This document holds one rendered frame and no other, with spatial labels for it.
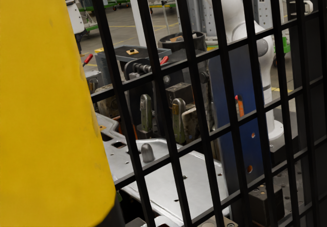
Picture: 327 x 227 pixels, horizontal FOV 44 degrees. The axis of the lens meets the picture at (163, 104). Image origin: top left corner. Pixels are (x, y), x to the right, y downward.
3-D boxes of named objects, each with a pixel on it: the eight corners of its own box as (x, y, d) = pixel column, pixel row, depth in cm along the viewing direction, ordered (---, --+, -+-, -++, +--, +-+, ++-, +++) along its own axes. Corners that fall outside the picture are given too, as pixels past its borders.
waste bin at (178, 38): (159, 106, 445) (145, 42, 421) (193, 90, 475) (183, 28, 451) (190, 114, 407) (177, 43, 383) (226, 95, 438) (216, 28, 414)
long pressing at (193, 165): (4, 109, 188) (3, 105, 187) (49, 93, 199) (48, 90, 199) (193, 239, 77) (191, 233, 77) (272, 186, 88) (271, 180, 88)
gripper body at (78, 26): (72, -2, 143) (80, 30, 147) (44, 5, 139) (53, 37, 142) (79, -2, 137) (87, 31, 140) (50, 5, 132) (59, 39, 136)
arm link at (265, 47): (265, 79, 157) (260, 17, 149) (281, 95, 140) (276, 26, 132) (235, 84, 158) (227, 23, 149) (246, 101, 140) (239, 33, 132)
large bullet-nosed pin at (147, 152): (141, 165, 110) (136, 143, 108) (151, 160, 112) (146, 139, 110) (148, 169, 108) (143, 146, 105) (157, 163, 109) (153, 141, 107)
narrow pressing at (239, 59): (232, 234, 75) (203, 54, 63) (274, 204, 80) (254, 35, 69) (235, 235, 74) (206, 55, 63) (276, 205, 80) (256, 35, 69)
